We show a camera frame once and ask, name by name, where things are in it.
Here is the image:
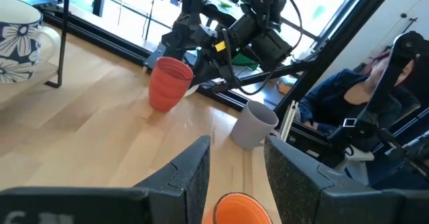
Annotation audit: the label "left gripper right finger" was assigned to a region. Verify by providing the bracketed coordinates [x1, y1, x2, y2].
[263, 135, 429, 224]

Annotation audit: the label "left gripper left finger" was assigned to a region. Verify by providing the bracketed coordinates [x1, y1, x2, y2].
[0, 135, 212, 224]

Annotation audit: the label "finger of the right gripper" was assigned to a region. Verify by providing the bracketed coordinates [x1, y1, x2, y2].
[143, 32, 184, 70]

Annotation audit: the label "red mug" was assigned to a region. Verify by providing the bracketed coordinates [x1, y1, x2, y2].
[148, 56, 194, 113]

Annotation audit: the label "orange mug white handle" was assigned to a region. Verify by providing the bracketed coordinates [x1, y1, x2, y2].
[212, 192, 273, 224]

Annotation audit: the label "grey mug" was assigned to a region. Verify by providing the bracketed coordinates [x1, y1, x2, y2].
[229, 100, 280, 151]

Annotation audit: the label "navy white floral mug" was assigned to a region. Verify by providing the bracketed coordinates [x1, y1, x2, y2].
[0, 0, 62, 85]

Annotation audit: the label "black jointed arm stand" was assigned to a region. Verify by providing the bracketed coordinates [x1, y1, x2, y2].
[326, 31, 429, 171]

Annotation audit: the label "white upright slats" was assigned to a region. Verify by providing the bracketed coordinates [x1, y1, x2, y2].
[279, 99, 300, 142]

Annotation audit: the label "person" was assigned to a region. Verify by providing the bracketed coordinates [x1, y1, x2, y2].
[297, 49, 424, 141]

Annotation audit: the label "white cabinet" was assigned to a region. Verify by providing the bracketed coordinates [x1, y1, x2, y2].
[320, 0, 429, 84]

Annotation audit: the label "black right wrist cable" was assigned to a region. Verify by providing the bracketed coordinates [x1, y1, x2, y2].
[220, 0, 304, 97]

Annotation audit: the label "black aluminium table frame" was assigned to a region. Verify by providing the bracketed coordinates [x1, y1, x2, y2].
[25, 0, 402, 117]

